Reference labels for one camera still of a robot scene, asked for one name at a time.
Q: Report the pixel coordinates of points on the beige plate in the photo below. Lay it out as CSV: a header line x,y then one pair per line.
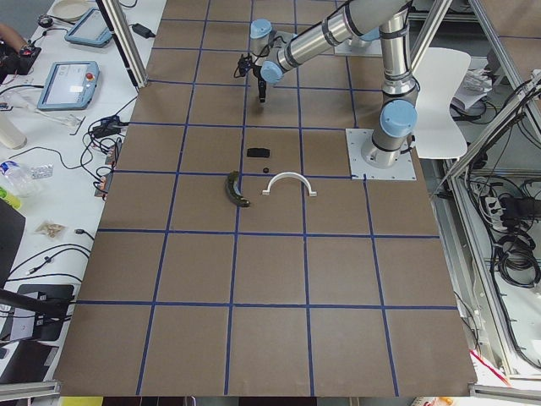
x,y
70,10

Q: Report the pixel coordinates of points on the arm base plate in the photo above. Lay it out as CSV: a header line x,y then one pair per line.
x,y
359,48
367,162

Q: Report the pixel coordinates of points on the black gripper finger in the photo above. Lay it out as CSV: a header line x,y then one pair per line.
x,y
261,91

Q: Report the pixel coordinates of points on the white curved plastic bracket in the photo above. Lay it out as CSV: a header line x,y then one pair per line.
x,y
289,177

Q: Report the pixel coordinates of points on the blue teach pendant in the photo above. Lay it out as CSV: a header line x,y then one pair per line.
x,y
90,30
69,86

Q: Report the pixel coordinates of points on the plastic water bottle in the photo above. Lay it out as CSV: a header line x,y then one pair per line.
x,y
20,178

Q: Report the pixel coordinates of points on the aluminium frame post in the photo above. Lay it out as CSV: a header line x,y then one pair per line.
x,y
117,24

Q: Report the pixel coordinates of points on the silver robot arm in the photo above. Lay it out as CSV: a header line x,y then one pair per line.
x,y
275,52

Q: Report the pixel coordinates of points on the blue teach pendant far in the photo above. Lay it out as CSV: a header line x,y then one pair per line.
x,y
90,30

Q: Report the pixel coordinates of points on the black brake pad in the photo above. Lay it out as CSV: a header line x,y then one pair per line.
x,y
258,152

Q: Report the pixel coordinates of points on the white chair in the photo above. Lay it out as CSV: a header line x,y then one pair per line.
x,y
439,74

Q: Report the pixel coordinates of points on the blue teach pendant near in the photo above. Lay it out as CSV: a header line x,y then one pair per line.
x,y
69,86

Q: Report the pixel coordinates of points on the black power adapter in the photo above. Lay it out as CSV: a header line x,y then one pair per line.
x,y
142,31

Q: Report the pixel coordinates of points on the olive brake shoe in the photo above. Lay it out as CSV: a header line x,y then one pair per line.
x,y
233,191

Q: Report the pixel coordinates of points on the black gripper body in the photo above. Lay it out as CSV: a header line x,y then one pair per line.
x,y
259,75

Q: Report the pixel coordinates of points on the bag of small parts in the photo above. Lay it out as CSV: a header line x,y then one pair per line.
x,y
52,230

